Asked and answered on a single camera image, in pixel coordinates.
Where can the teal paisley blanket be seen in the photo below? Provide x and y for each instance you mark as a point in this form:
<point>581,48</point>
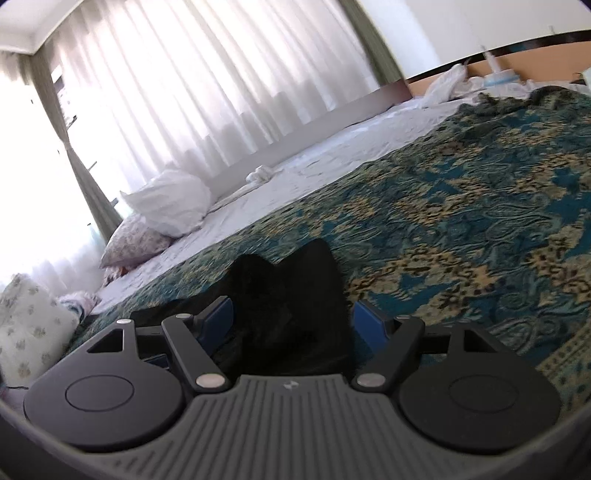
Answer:
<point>461,207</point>

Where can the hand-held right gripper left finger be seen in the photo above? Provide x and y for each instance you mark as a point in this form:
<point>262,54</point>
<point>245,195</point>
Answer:
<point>217,319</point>

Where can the striped cloth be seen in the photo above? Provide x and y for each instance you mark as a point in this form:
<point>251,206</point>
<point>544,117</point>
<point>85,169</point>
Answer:
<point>78,304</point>

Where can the white leaf-print cushion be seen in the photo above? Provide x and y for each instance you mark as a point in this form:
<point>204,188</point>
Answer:
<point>32,323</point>

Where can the green curtain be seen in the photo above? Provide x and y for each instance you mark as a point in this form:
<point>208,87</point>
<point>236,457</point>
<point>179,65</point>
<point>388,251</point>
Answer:
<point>92,184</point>
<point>374,46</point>

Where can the white sheer curtain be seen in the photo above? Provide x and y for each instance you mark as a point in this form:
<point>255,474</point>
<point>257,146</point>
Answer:
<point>207,78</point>

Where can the small white cloth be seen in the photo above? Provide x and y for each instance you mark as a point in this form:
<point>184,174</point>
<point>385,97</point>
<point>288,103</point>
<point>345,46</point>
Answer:
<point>261,174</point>

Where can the white pillow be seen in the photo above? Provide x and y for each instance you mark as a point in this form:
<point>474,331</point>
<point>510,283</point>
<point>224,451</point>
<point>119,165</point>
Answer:
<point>171,203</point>

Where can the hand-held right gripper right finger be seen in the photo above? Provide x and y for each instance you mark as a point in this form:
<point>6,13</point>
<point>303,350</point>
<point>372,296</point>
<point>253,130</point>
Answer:
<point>367,321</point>

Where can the crumpled white cloth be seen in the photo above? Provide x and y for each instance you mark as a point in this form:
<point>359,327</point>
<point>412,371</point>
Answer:
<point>445,85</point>

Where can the white bed sheet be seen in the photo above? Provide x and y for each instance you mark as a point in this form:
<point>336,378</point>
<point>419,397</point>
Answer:
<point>277,198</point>

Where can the black pants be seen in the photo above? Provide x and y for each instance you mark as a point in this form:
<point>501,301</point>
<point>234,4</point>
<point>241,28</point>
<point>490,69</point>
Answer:
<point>286,295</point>

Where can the purple floral pillow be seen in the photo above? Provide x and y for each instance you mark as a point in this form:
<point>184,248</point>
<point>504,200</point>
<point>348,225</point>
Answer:
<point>134,242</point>

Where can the blue and white device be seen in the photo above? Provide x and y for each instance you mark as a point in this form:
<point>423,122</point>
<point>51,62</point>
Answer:
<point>498,77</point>

